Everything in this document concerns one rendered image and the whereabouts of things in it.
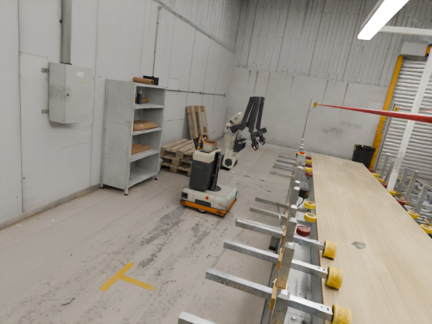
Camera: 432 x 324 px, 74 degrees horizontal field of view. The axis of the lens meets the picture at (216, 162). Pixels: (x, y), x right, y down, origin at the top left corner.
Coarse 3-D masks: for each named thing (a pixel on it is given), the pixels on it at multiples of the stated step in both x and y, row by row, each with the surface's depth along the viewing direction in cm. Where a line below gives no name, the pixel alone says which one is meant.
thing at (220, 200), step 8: (224, 184) 426; (184, 192) 384; (192, 192) 382; (200, 192) 381; (208, 192) 385; (216, 192) 389; (224, 192) 394; (232, 192) 401; (184, 200) 387; (192, 200) 383; (200, 200) 379; (208, 200) 376; (216, 200) 373; (224, 200) 371; (232, 200) 399; (200, 208) 382; (208, 208) 378; (216, 208) 376; (224, 208) 372
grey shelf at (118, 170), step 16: (112, 80) 374; (112, 96) 379; (128, 96) 372; (144, 96) 463; (160, 96) 455; (112, 112) 383; (128, 112) 376; (144, 112) 469; (160, 112) 460; (112, 128) 388; (128, 128) 381; (160, 128) 459; (112, 144) 393; (128, 144) 386; (144, 144) 480; (160, 144) 469; (112, 160) 398; (128, 160) 391; (144, 160) 486; (112, 176) 404; (128, 176) 397; (144, 176) 452
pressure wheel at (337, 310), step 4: (332, 308) 101; (336, 308) 97; (340, 308) 98; (344, 308) 98; (332, 312) 100; (336, 312) 96; (340, 312) 96; (344, 312) 96; (348, 312) 96; (336, 316) 95; (340, 316) 95; (344, 316) 95; (348, 316) 95; (332, 320) 98; (336, 320) 95; (340, 320) 95; (344, 320) 95; (348, 320) 94
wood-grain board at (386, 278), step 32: (320, 160) 396; (320, 192) 250; (352, 192) 266; (384, 192) 283; (320, 224) 183; (352, 224) 191; (384, 224) 200; (416, 224) 209; (320, 256) 144; (352, 256) 149; (384, 256) 155; (416, 256) 160; (352, 288) 123; (384, 288) 126; (416, 288) 130; (352, 320) 104; (384, 320) 107; (416, 320) 109
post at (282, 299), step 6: (276, 294) 82; (282, 294) 79; (288, 294) 79; (276, 300) 79; (282, 300) 79; (288, 300) 78; (276, 306) 79; (282, 306) 79; (276, 312) 80; (282, 312) 79; (276, 318) 80; (282, 318) 80
